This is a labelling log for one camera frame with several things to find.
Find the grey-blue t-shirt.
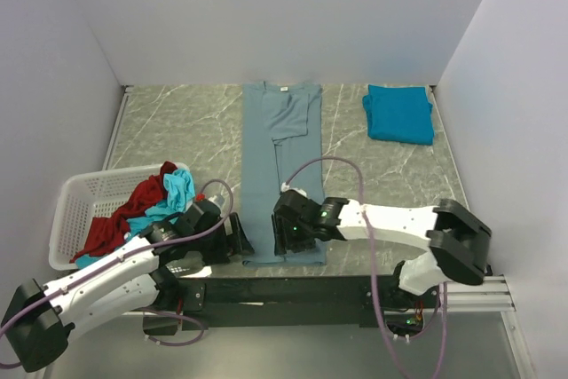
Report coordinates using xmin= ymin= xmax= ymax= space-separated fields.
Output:
xmin=240 ymin=82 xmax=327 ymax=267

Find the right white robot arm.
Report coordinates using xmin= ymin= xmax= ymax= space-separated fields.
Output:
xmin=272 ymin=189 xmax=492 ymax=311

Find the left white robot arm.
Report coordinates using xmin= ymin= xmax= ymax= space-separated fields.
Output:
xmin=1 ymin=200 xmax=254 ymax=373

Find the teal t-shirt in basket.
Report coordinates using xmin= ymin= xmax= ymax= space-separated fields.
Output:
xmin=72 ymin=168 xmax=196 ymax=268

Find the dark red t-shirt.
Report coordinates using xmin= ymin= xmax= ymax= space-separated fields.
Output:
xmin=71 ymin=162 xmax=178 ymax=263

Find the black base crossbar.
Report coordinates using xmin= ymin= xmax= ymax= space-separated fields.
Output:
xmin=123 ymin=274 xmax=440 ymax=336

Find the white plastic laundry basket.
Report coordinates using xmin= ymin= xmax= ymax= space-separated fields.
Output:
xmin=49 ymin=162 xmax=190 ymax=271

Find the folded teal t-shirt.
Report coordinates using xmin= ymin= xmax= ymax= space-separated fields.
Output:
xmin=362 ymin=84 xmax=435 ymax=146

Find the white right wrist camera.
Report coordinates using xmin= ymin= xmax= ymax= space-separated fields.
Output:
xmin=280 ymin=181 xmax=308 ymax=197

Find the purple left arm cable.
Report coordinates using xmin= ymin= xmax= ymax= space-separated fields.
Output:
xmin=0 ymin=178 xmax=235 ymax=369

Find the aluminium frame rail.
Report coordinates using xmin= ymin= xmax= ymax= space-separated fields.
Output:
xmin=119 ymin=276 xmax=516 ymax=318

